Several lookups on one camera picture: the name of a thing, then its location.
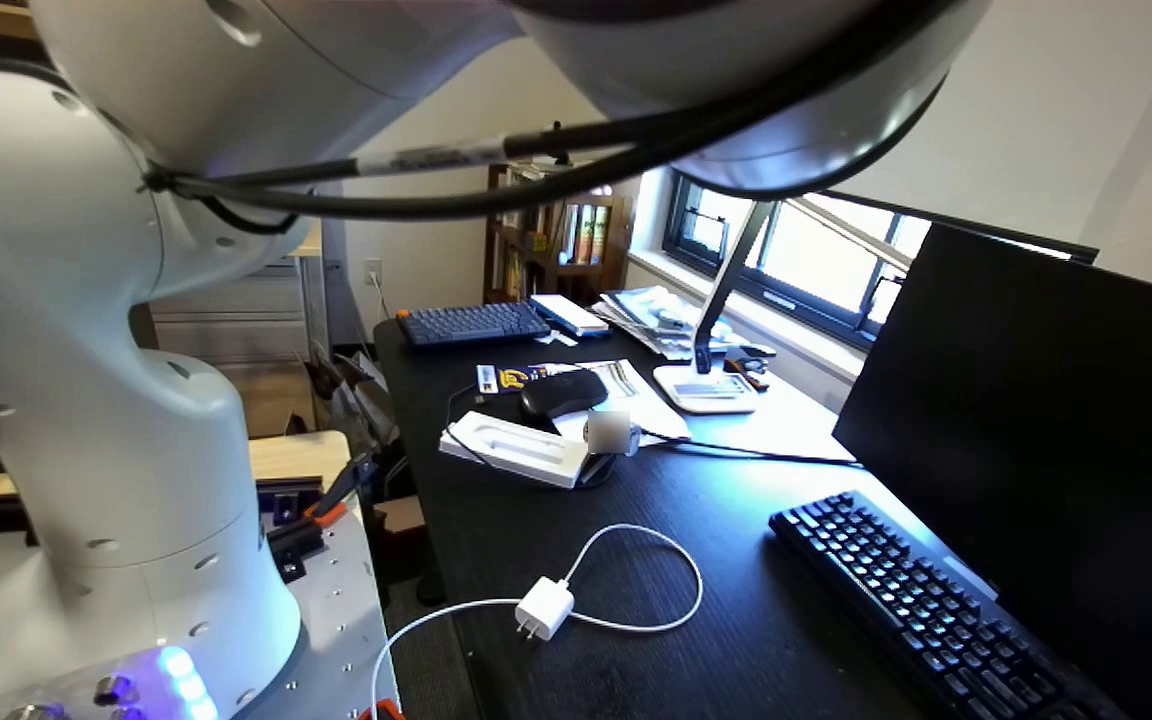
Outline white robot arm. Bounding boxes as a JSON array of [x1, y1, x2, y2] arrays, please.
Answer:
[[0, 0, 989, 717]]

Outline white flat box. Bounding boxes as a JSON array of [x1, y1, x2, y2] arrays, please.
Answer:
[[436, 412, 597, 493]]

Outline black glasses case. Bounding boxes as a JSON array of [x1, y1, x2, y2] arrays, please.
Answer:
[[521, 369, 608, 416]]

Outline white remote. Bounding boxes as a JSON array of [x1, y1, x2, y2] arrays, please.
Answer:
[[531, 293, 608, 341]]

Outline white paper sheets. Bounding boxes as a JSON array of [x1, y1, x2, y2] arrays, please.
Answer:
[[473, 355, 690, 456]]

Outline small metal can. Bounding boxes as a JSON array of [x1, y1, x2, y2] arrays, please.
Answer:
[[583, 416, 641, 456]]

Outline stack of books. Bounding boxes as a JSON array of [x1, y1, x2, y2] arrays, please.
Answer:
[[593, 287, 698, 363]]

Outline wooden bookshelf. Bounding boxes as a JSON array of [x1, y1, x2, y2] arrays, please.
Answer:
[[483, 184, 632, 305]]

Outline white desk lamp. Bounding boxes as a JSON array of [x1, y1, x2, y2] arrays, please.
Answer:
[[648, 197, 921, 418]]

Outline white power adapter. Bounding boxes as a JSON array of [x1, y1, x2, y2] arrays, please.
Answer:
[[512, 577, 577, 641]]

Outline black computer monitor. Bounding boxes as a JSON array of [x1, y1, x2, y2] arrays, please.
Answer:
[[835, 227, 1152, 720]]

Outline black keyboard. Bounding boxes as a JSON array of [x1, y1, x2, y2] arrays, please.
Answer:
[[766, 493, 1128, 720]]

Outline white charger cable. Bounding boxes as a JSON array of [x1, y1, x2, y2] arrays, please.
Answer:
[[365, 519, 713, 720]]

